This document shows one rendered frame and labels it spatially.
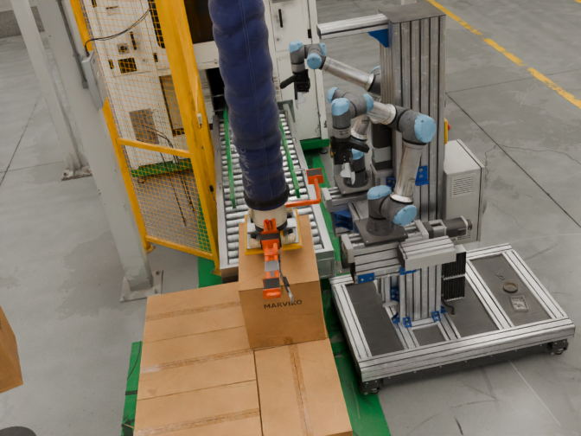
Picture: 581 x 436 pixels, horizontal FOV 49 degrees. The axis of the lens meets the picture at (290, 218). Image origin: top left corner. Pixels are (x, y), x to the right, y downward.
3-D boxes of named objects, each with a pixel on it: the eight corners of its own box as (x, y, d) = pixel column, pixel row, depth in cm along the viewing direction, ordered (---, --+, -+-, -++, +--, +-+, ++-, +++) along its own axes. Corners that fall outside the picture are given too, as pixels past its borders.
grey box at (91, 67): (99, 97, 404) (86, 51, 387) (108, 95, 404) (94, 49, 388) (95, 109, 387) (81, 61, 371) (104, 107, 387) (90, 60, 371)
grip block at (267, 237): (261, 241, 306) (259, 231, 303) (281, 239, 306) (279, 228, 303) (261, 252, 299) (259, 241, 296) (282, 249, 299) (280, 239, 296)
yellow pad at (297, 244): (279, 214, 343) (278, 206, 341) (297, 211, 343) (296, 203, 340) (282, 251, 315) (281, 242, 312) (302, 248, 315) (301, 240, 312)
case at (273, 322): (249, 278, 382) (239, 222, 360) (315, 269, 381) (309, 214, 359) (250, 349, 332) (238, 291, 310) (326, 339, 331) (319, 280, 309)
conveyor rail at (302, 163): (284, 123, 591) (282, 104, 580) (290, 122, 591) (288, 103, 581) (328, 274, 398) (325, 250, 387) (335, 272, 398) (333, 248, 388)
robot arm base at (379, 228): (390, 216, 331) (390, 201, 325) (399, 233, 318) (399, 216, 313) (362, 222, 330) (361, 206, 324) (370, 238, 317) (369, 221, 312)
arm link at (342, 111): (354, 99, 255) (338, 106, 251) (356, 125, 261) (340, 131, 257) (342, 94, 260) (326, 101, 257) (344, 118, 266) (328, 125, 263)
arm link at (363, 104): (357, 88, 268) (337, 96, 264) (375, 95, 260) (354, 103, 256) (358, 105, 273) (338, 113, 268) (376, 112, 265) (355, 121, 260)
